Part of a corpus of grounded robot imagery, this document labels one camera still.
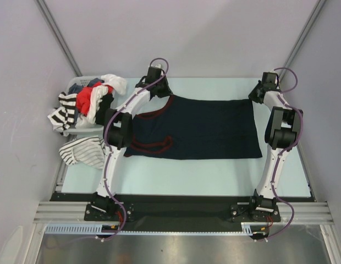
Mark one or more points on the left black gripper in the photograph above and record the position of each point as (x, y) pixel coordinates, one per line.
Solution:
(167, 92)

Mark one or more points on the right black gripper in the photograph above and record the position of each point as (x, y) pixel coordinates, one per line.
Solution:
(252, 96)

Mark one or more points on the navy tank top red trim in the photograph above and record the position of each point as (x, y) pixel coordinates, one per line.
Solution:
(186, 129)

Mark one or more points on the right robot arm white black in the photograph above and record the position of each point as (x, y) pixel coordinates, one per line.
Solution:
(282, 134)

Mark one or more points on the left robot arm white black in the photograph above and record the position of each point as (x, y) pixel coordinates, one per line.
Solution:
(118, 133)

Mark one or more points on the grey blue tank top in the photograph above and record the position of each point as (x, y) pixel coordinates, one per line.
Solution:
(78, 83)

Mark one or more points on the thin striped white tank top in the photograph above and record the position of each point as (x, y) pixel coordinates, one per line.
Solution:
(87, 150)

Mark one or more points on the black white striped tank top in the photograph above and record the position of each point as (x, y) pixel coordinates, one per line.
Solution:
(63, 117)

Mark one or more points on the grey plastic laundry basket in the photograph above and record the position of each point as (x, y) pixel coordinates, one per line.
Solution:
(86, 124)

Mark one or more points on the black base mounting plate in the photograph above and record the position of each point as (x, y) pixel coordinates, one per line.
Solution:
(198, 213)

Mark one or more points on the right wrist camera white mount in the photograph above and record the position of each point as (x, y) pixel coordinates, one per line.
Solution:
(276, 72)

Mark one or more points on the slotted cable duct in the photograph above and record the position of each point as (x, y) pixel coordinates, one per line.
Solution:
(107, 229)

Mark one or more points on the aluminium extrusion rail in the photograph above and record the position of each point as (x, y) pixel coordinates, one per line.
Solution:
(310, 213)

